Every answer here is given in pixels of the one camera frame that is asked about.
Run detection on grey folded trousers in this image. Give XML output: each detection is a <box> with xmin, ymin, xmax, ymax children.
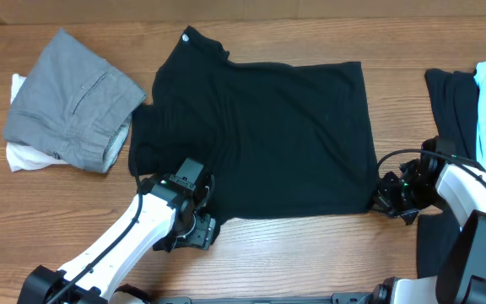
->
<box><xmin>12</xmin><ymin>30</ymin><xmax>146</xmax><ymax>173</ymax></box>

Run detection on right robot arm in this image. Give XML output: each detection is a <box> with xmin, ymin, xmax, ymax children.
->
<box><xmin>362</xmin><ymin>136</ymin><xmax>486</xmax><ymax>303</ymax></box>

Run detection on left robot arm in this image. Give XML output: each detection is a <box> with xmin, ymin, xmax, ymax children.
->
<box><xmin>19</xmin><ymin>159</ymin><xmax>216</xmax><ymax>303</ymax></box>

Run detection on black garment in pile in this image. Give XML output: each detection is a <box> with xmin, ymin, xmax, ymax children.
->
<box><xmin>415</xmin><ymin>68</ymin><xmax>480</xmax><ymax>280</ymax></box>

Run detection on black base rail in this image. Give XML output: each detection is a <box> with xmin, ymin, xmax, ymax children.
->
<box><xmin>107</xmin><ymin>288</ymin><xmax>379</xmax><ymax>304</ymax></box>

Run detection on white folded cloth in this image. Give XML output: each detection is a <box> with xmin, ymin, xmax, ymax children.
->
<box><xmin>3</xmin><ymin>73</ymin><xmax>68</xmax><ymax>172</ymax></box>

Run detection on black t-shirt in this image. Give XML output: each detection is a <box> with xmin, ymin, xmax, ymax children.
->
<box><xmin>128</xmin><ymin>27</ymin><xmax>378</xmax><ymax>224</ymax></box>

